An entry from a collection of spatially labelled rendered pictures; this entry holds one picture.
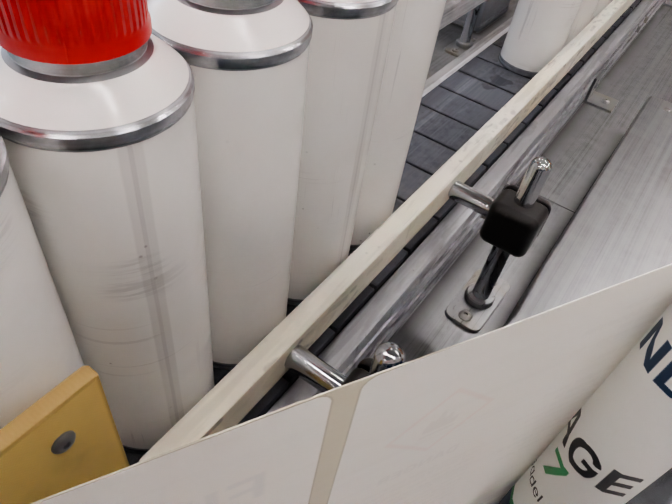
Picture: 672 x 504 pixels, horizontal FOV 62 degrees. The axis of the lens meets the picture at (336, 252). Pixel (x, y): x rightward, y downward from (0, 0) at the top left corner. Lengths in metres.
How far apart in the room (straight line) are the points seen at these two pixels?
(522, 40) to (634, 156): 0.14
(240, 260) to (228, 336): 0.05
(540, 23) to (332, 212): 0.34
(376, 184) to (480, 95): 0.23
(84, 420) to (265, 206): 0.09
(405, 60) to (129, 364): 0.17
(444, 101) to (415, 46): 0.23
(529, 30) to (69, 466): 0.48
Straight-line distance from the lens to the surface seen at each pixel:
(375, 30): 0.21
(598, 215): 0.43
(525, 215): 0.33
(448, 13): 0.44
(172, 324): 0.19
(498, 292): 0.41
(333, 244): 0.27
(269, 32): 0.17
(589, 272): 0.38
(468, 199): 0.35
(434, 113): 0.47
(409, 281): 0.33
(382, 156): 0.29
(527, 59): 0.56
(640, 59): 0.82
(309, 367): 0.25
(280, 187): 0.20
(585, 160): 0.58
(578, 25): 0.62
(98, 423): 0.18
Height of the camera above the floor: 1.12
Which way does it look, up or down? 46 degrees down
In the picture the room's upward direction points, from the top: 10 degrees clockwise
